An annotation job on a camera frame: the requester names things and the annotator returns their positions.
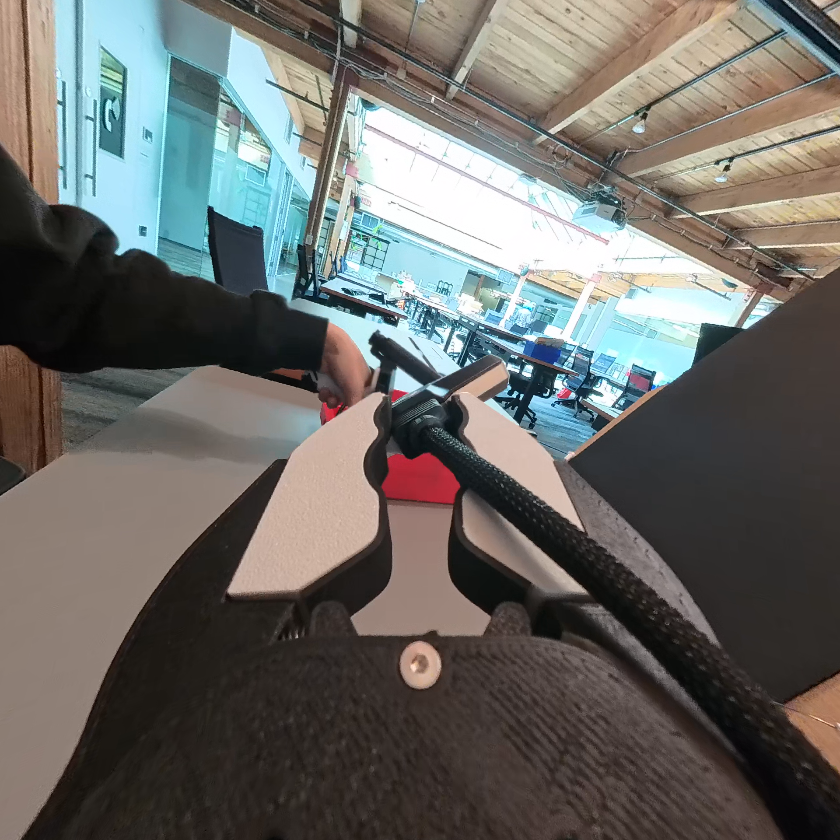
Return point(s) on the person's left hand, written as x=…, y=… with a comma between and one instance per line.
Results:
x=344, y=367

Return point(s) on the blue storage bin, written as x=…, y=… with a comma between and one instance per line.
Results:
x=541, y=353

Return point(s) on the black computer monitor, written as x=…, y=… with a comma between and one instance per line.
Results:
x=718, y=341

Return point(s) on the black office chair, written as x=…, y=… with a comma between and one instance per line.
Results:
x=236, y=256

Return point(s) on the black board panel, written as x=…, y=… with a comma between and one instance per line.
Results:
x=722, y=492

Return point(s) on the ceiling projector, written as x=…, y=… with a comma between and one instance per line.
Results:
x=598, y=211

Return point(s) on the wooden top office desk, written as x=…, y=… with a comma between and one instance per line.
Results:
x=492, y=338

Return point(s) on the person's left forearm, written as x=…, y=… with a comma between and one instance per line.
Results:
x=164, y=315

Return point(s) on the red office chair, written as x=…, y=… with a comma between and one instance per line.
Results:
x=640, y=380

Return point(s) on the red plastic bin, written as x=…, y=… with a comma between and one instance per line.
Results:
x=420, y=479

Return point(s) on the ceiling track spotlight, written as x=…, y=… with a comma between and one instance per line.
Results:
x=723, y=174
x=640, y=124

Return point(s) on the HDMI switch box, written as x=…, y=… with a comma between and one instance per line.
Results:
x=479, y=380

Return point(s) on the white desk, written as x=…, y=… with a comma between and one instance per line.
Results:
x=98, y=525

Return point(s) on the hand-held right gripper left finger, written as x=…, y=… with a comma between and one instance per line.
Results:
x=308, y=512

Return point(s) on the wooden post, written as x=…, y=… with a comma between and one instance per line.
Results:
x=39, y=98

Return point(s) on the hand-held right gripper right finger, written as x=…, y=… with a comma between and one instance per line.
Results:
x=518, y=459

